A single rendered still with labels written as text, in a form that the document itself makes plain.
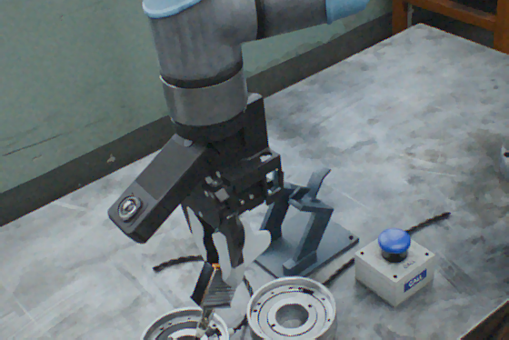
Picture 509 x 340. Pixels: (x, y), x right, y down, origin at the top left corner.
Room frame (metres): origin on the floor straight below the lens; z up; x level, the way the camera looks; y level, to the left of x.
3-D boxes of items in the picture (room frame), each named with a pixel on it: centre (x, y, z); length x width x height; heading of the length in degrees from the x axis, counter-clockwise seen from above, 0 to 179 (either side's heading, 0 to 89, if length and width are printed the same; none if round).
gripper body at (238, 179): (0.57, 0.03, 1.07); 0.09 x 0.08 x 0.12; 124
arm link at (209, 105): (0.57, 0.04, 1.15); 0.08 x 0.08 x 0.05
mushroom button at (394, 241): (0.64, -0.15, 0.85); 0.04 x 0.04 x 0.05
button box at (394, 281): (0.64, -0.16, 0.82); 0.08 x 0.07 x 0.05; 123
